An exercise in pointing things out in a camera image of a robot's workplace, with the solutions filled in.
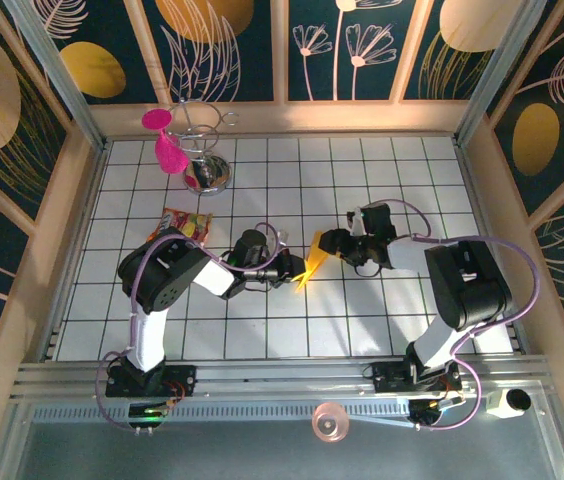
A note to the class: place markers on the colourful snack bag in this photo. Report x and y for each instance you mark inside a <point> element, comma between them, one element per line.
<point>187,225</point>

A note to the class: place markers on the white box camera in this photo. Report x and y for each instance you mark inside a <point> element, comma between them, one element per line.
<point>497,407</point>

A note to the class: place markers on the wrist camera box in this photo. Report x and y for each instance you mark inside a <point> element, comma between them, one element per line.
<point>252,247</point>
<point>374,220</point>

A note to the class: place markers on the black controller board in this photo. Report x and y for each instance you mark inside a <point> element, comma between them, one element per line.
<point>147,412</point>
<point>427,412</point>

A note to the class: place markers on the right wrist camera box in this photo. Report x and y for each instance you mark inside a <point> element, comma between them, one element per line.
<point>374,220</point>

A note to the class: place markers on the aluminium frame post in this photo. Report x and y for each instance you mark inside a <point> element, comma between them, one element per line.
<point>499,75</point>
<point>59,75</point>

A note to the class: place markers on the yellow paper sheet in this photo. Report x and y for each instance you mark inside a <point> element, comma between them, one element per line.
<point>314,255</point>

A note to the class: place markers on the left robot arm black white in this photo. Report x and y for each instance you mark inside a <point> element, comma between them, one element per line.
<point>162,275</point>

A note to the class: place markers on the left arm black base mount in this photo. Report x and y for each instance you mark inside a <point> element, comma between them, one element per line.
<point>182,380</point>

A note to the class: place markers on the clear pink plastic spool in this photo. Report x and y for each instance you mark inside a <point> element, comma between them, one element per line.
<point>331,425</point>

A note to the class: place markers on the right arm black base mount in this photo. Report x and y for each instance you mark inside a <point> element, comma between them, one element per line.
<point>387,380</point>

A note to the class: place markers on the aluminium mounting rail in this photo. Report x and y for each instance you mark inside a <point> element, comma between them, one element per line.
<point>282,380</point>

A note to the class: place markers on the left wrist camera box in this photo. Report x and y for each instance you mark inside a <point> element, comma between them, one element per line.
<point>252,247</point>

